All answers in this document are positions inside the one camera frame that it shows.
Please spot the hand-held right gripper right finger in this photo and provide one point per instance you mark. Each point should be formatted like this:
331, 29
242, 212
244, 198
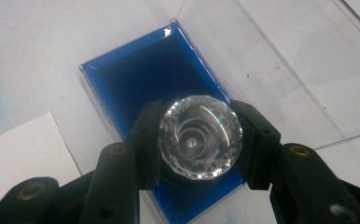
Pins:
259, 149

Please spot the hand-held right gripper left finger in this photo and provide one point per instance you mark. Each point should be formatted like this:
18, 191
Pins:
145, 149

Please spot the black stamp with crystal knob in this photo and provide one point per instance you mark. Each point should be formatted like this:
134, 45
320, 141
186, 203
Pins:
200, 137

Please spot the blue ink pad clear case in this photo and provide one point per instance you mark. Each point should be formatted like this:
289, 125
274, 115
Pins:
144, 74

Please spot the white paper sheet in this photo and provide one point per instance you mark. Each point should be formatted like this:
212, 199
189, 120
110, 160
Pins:
22, 155

